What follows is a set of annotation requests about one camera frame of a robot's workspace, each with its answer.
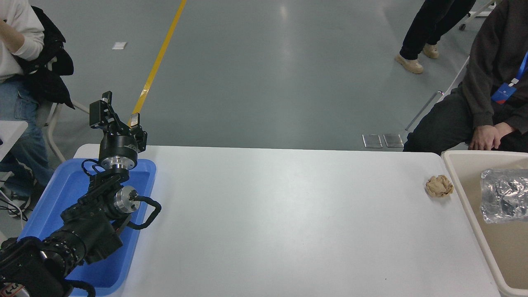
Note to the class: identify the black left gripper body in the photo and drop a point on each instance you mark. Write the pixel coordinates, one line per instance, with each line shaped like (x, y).
(119, 145)

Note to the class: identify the foil tray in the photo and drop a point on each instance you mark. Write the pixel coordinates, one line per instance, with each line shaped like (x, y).
(503, 194)

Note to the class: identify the metal floor plate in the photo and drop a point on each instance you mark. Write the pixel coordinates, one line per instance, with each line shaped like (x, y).
(372, 141)
(393, 140)

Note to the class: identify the person's hand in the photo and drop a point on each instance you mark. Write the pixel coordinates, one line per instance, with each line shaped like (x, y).
(506, 130)
(486, 138)
(10, 38)

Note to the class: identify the blue plastic tray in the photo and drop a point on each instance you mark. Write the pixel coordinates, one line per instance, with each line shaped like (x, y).
(70, 185)

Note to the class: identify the black jacket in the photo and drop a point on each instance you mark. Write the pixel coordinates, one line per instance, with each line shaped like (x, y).
(47, 80)

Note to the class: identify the small white table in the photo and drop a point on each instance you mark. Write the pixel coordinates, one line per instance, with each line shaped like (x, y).
(10, 134)

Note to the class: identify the crumpled tan paper ball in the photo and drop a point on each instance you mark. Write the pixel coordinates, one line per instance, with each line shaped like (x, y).
(439, 185)

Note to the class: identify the standing person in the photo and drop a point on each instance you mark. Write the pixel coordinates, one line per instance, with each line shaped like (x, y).
(429, 24)

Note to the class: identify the large pale bin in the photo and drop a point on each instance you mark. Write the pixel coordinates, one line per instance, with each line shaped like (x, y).
(507, 251)

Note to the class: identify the white chair frame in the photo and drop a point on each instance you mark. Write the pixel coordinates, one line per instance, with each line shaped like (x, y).
(78, 107)

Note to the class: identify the white wheeled frame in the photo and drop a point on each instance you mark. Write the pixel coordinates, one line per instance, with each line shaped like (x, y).
(480, 10)

